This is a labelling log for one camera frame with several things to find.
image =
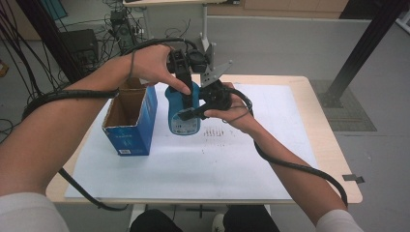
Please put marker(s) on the person's right hand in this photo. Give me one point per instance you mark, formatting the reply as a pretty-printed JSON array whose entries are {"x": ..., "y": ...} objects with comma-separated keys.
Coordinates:
[{"x": 240, "y": 116}]

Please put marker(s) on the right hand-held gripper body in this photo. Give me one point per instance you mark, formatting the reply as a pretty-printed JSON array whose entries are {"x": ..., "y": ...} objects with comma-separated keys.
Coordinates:
[{"x": 216, "y": 95}]

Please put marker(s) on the black metal stand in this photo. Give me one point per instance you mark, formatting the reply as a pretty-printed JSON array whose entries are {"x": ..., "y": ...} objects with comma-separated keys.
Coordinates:
[{"x": 48, "y": 35}]

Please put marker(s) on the person's left leg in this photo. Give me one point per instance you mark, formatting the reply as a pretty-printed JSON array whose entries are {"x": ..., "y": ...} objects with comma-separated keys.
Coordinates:
[{"x": 154, "y": 222}]

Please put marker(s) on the black equipment box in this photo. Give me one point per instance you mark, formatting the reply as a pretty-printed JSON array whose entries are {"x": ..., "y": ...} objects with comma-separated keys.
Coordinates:
[{"x": 80, "y": 45}]

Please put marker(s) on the black metal pole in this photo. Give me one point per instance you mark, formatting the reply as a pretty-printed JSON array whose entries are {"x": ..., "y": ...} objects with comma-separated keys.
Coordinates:
[{"x": 364, "y": 48}]

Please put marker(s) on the black tape strip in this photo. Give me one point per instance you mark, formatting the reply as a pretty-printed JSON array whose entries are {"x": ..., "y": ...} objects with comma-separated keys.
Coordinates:
[{"x": 353, "y": 178}]

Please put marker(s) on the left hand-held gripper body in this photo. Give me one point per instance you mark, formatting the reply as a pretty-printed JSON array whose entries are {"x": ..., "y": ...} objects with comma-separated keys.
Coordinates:
[{"x": 193, "y": 61}]

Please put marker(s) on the white shoe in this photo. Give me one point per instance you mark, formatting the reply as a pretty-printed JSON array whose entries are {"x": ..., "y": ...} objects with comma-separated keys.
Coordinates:
[{"x": 219, "y": 224}]

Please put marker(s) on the blue bottle with white cap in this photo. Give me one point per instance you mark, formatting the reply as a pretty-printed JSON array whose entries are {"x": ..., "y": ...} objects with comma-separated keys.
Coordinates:
[{"x": 175, "y": 122}]

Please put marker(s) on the white shirt sleeve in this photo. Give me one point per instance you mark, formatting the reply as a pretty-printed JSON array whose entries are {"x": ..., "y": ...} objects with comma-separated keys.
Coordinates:
[
  {"x": 338, "y": 222},
  {"x": 29, "y": 214}
]

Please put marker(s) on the light wooden table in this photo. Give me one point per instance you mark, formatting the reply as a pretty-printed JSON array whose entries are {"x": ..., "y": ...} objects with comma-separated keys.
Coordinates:
[{"x": 328, "y": 145}]

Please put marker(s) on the blue cardboard box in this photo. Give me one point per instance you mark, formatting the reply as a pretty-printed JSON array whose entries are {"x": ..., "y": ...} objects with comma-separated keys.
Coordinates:
[{"x": 129, "y": 138}]

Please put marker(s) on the white table mat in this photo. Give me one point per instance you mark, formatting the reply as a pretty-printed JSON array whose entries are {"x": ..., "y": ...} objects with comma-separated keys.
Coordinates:
[{"x": 209, "y": 174}]

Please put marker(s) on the white background desk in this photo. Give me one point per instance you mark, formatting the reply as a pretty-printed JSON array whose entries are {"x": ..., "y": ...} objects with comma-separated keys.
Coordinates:
[{"x": 204, "y": 25}]

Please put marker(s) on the person's leg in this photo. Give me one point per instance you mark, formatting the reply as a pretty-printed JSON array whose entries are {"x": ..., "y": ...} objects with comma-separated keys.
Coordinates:
[
  {"x": 154, "y": 222},
  {"x": 248, "y": 220}
]

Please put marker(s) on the white table leg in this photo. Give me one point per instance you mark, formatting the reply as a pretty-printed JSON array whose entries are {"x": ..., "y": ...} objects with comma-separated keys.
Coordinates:
[
  {"x": 137, "y": 214},
  {"x": 267, "y": 209}
]

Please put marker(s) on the person's left hand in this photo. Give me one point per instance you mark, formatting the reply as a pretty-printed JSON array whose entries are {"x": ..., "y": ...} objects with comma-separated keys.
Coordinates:
[{"x": 151, "y": 64}]

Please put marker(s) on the person's right leg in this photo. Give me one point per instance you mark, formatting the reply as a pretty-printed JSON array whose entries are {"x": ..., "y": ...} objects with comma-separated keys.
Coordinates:
[{"x": 248, "y": 220}]

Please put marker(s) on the black computer tower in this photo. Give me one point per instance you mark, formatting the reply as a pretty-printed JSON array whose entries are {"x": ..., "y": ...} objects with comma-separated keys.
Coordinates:
[{"x": 124, "y": 29}]

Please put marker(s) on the wooden cabinet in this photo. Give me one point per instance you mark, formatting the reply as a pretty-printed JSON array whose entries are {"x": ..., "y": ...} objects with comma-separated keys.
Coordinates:
[{"x": 290, "y": 8}]

